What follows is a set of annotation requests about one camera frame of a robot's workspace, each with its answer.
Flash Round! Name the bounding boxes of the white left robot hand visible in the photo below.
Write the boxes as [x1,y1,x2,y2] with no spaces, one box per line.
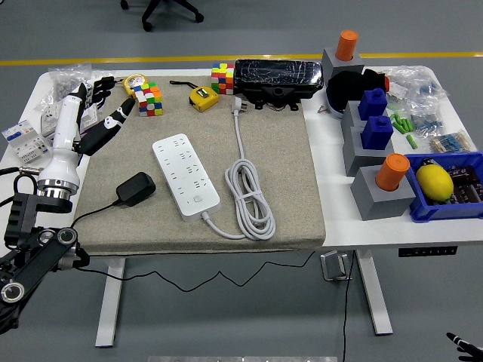
[38,76,136,186]

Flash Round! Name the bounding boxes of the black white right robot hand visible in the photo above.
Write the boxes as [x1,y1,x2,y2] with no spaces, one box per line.
[445,331,483,362]

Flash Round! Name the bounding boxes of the thin black adapter cord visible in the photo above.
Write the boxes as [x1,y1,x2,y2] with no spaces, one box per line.
[69,201,317,293]

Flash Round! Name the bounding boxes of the black plug adapter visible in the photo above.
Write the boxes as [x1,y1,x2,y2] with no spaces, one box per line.
[115,171,157,207]

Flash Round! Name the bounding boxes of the white power strip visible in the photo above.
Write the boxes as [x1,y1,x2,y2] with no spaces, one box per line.
[152,133,222,222]

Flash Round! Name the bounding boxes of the white blue circuit breaker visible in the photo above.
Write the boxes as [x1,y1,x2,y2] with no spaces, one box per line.
[1,119,52,165]

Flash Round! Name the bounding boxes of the clear bag of metal nuts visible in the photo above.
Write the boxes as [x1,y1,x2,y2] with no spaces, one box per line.
[35,63,114,114]

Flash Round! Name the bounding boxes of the round yellow tape measure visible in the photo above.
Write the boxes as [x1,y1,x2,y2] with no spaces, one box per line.
[112,73,149,101]

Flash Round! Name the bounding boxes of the twisted colourful puzzle cube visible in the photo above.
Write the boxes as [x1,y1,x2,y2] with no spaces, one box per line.
[131,81,164,118]

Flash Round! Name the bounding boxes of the black table control panel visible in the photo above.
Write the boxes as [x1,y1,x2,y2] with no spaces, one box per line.
[398,245,458,259]

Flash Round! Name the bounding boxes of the white table leg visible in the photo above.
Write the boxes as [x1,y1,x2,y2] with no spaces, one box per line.
[94,258,126,348]
[354,249,394,336]

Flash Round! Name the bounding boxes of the blue plastic bin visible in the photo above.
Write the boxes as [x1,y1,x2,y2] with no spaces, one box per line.
[403,151,483,223]

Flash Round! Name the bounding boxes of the square yellow tape measure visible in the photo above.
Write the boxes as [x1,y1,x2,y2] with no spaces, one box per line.
[169,79,220,113]

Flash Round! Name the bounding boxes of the silver metal hook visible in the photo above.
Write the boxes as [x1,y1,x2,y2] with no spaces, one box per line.
[319,251,354,282]

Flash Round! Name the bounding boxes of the black office chair base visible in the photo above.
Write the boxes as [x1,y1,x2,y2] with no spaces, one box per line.
[119,0,205,33]

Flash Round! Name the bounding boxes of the dark brown capacitors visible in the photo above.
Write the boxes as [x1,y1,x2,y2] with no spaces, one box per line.
[447,164,483,204]

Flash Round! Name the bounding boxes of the yellow lemon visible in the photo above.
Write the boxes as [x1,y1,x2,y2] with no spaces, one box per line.
[415,164,454,201]

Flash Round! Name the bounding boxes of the grey block with round hole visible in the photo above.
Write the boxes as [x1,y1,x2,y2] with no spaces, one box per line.
[349,165,417,222]
[321,48,365,80]

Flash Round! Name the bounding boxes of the orange cylinder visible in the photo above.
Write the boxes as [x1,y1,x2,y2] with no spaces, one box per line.
[334,29,359,62]
[375,152,411,192]

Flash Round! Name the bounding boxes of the clear bag of taped resistors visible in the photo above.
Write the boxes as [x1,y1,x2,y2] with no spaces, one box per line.
[429,130,477,155]

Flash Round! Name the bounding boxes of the grey-brown fabric mat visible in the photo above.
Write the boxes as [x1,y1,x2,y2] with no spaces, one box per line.
[73,75,328,257]

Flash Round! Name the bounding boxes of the grey block with square hole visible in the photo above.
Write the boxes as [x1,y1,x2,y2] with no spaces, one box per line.
[342,126,395,177]
[340,100,378,133]

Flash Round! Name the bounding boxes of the black film-wrapped device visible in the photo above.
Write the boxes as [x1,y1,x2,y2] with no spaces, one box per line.
[232,59,325,112]

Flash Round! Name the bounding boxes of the clear bag of blue resistors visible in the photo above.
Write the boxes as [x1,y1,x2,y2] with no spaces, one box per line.
[409,107,445,137]

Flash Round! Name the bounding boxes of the blue stepped block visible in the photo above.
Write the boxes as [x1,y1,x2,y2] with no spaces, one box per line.
[360,115,395,152]
[357,88,389,121]

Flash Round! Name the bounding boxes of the large clear parts bag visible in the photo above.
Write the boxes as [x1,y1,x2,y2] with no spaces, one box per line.
[384,66,450,110]

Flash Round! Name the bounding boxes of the black fabric cap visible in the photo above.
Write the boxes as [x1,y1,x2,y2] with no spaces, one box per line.
[325,67,392,121]

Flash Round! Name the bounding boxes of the white wall socket panel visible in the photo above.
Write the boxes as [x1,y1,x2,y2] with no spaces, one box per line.
[40,100,62,137]

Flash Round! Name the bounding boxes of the white wall switch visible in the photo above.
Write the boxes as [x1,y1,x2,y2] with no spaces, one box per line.
[81,103,98,129]

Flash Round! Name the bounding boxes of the black hanging cable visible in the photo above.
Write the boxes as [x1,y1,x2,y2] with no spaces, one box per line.
[341,250,358,362]

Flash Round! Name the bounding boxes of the white power strip cable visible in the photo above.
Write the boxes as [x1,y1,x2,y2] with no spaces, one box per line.
[202,96,276,241]

